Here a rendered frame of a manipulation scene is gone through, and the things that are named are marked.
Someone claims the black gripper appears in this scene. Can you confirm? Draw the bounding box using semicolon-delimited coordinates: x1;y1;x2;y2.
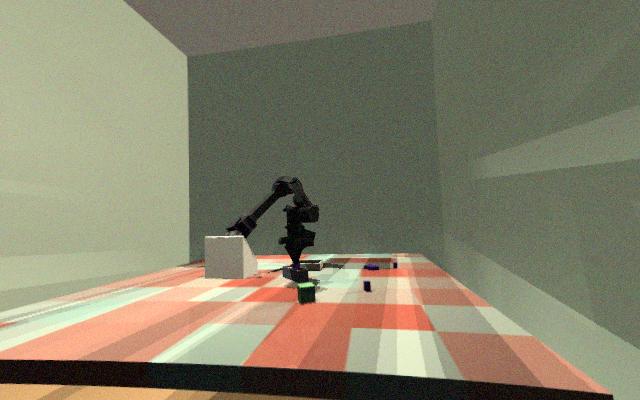
278;223;314;265

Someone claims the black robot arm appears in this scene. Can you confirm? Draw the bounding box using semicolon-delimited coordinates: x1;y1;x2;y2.
226;176;319;240

